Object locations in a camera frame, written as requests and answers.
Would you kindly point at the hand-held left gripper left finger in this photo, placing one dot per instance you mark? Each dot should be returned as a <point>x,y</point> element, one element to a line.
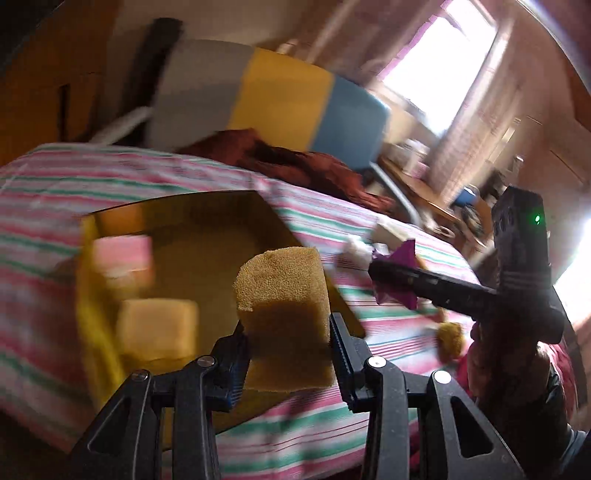
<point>231,369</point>

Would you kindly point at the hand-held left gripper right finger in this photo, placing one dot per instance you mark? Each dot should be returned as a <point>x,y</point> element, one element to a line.
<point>344,364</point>

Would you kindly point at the gold metal tin tray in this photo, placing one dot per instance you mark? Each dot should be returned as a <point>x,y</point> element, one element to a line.
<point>194,240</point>

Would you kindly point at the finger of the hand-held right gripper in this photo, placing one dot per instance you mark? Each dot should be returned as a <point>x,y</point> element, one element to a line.
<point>434,286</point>

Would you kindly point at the pink plastic clip case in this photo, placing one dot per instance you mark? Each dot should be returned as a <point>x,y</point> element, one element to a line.
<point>122,251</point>

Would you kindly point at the window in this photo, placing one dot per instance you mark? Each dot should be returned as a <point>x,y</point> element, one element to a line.
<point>438,78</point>

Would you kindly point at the person's right hand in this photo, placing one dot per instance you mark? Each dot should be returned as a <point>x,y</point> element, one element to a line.
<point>503,369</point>

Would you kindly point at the wooden wardrobe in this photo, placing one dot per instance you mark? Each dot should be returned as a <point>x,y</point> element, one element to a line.
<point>41,87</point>

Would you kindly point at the pink curtain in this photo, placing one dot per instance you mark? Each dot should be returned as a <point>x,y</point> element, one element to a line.
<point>466,152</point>

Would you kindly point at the yellow sponge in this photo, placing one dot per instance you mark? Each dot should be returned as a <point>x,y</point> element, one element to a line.
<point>281,314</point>
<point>157,327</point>

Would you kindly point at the dark red blanket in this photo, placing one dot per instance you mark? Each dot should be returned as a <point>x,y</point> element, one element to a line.
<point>295,161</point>

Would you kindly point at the grey yellow blue headboard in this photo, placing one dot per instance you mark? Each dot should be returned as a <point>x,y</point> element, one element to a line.
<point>258,97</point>

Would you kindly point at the white sock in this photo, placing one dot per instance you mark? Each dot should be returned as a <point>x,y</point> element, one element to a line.
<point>356,254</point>

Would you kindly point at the blue chair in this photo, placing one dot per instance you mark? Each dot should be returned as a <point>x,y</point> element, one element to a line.
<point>466,196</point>

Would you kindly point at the white bed rail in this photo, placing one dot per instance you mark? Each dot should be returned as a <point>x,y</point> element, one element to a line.
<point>120,127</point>

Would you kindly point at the striped bedsheet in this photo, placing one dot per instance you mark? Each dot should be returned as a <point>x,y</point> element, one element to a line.
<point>55,203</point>

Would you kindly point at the wooden desk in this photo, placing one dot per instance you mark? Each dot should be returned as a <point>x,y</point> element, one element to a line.
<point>425,194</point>

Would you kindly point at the purple snack packet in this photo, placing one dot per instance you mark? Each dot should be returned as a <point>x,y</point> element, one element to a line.
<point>401,272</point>

